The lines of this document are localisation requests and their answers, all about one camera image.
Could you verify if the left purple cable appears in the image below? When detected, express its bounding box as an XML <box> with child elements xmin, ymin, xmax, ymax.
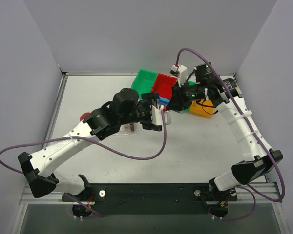
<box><xmin>0</xmin><ymin>109</ymin><xmax>167</xmax><ymax>219</ymax></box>

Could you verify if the yellow bin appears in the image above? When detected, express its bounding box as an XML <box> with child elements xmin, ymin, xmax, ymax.
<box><xmin>189</xmin><ymin>100</ymin><xmax>217</xmax><ymax>117</ymax></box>

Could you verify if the red bin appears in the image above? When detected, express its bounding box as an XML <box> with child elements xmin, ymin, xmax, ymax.
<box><xmin>151</xmin><ymin>73</ymin><xmax>177</xmax><ymax>99</ymax></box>

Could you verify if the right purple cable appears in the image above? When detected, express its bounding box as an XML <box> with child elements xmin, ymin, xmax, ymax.
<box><xmin>176</xmin><ymin>48</ymin><xmax>286</xmax><ymax>221</ymax></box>

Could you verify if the purple cable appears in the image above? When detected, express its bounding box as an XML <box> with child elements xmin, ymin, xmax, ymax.
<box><xmin>176</xmin><ymin>48</ymin><xmax>286</xmax><ymax>221</ymax></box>
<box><xmin>0</xmin><ymin>109</ymin><xmax>167</xmax><ymax>219</ymax></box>

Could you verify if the far green bin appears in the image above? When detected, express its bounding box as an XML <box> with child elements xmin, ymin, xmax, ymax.
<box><xmin>131</xmin><ymin>69</ymin><xmax>158</xmax><ymax>96</ymax></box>

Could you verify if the clear textured acrylic tray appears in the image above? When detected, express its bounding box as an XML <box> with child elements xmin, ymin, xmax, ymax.
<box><xmin>115</xmin><ymin>123</ymin><xmax>135</xmax><ymax>136</ymax></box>

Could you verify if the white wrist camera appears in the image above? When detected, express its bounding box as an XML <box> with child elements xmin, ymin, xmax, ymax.
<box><xmin>151</xmin><ymin>105</ymin><xmax>171</xmax><ymax>126</ymax></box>
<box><xmin>170</xmin><ymin>64</ymin><xmax>188</xmax><ymax>87</ymax></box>

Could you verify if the blue toothpaste tube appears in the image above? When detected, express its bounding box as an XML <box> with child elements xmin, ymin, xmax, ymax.
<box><xmin>157</xmin><ymin>96</ymin><xmax>170</xmax><ymax>111</ymax></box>

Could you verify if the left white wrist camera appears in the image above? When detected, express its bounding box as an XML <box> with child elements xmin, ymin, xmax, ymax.
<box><xmin>151</xmin><ymin>105</ymin><xmax>171</xmax><ymax>126</ymax></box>

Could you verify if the clear rack with brown ends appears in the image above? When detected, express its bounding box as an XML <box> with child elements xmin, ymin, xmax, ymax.
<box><xmin>123</xmin><ymin>123</ymin><xmax>135</xmax><ymax>134</ymax></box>

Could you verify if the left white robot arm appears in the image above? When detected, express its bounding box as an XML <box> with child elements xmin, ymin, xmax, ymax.
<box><xmin>18</xmin><ymin>88</ymin><xmax>163</xmax><ymax>201</ymax></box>

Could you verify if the pink cup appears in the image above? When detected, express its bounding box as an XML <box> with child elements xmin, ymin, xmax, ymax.
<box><xmin>80</xmin><ymin>112</ymin><xmax>90</xmax><ymax>121</ymax></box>

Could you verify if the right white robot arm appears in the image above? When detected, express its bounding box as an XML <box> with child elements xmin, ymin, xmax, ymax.
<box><xmin>167</xmin><ymin>64</ymin><xmax>283</xmax><ymax>191</ymax></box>

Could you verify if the green bin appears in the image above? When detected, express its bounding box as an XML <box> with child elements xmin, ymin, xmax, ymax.
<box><xmin>176</xmin><ymin>81</ymin><xmax>196</xmax><ymax>112</ymax></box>
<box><xmin>131</xmin><ymin>69</ymin><xmax>158</xmax><ymax>96</ymax></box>

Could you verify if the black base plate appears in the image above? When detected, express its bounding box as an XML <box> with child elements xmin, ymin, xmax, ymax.
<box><xmin>75</xmin><ymin>183</ymin><xmax>237</xmax><ymax>215</ymax></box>

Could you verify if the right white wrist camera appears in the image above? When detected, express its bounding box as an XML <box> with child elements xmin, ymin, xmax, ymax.
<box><xmin>170</xmin><ymin>64</ymin><xmax>188</xmax><ymax>87</ymax></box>

